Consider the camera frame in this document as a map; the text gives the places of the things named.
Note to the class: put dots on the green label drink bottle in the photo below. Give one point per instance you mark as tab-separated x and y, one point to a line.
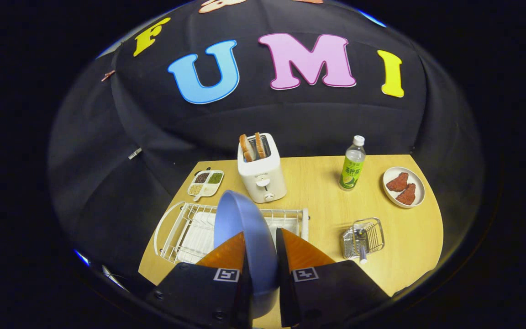
352	169

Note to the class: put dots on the white toaster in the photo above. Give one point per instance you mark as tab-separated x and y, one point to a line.
263	176

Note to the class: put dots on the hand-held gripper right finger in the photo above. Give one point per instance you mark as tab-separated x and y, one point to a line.
327	292

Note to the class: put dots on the white divided bean tray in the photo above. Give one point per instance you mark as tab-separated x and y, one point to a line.
206	183

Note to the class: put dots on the pink clip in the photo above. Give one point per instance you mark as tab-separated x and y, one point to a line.
107	75

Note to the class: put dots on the toast slice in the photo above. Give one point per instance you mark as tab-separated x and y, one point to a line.
247	148
260	145

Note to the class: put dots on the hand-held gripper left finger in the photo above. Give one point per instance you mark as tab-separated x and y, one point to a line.
199	292

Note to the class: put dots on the white plate with meat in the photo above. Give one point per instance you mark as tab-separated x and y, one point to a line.
416	180

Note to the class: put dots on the red meat piece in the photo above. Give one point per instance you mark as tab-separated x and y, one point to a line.
407	195
397	183

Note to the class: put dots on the blue plate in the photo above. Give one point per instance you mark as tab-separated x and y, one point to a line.
244	219

